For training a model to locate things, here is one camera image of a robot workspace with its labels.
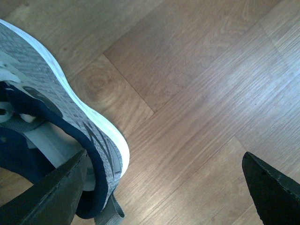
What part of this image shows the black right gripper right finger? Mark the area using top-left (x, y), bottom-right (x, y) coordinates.
top-left (242, 152), bottom-right (300, 225)

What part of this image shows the grey knit sneaker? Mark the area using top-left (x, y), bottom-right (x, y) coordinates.
top-left (0, 21), bottom-right (130, 225)

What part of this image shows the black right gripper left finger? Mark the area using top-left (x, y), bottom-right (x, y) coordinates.
top-left (0, 150), bottom-right (88, 225)

